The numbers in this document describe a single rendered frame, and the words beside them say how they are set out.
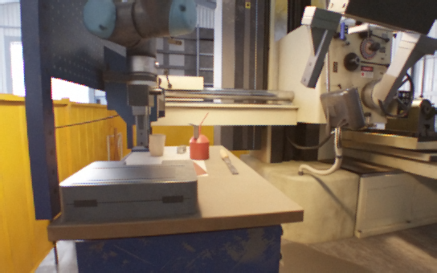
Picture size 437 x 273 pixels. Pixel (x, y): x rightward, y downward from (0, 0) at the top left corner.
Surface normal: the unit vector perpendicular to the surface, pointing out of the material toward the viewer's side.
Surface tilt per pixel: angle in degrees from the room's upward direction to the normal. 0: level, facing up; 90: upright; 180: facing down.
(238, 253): 90
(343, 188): 90
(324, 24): 113
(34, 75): 90
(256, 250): 90
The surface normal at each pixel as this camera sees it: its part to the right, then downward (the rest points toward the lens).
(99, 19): -0.28, 0.11
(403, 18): 0.05, 0.50
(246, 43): 0.24, 0.11
